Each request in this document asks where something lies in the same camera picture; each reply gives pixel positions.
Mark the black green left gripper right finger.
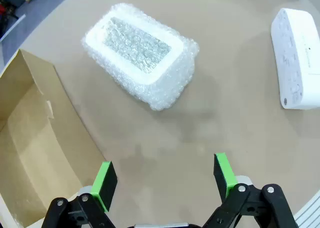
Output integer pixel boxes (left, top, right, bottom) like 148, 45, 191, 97
201, 152, 298, 228

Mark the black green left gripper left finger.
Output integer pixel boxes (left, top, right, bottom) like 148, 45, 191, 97
41, 161, 118, 228

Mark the unwrapped white digital clock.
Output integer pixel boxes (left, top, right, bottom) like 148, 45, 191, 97
270, 8, 320, 110

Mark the bubble-wrapped clock with visible display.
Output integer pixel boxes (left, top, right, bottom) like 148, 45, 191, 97
81, 3, 201, 111

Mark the open brown cardboard box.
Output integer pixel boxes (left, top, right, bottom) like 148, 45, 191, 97
0, 49, 111, 227

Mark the white ribbed panel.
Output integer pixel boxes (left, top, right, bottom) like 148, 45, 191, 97
294, 189, 320, 228

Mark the white flat board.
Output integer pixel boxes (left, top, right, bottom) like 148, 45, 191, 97
0, 14, 27, 42

